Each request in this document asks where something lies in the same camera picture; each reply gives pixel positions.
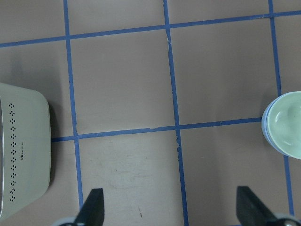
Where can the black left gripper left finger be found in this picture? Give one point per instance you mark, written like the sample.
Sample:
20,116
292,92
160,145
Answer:
92,212

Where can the cream silver toaster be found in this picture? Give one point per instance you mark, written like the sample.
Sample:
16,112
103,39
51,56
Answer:
25,148

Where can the blue bowl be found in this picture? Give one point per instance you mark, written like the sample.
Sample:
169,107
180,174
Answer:
264,127

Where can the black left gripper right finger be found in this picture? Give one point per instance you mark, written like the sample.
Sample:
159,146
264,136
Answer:
250,210

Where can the green bowl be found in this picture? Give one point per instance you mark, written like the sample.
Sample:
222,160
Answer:
284,124

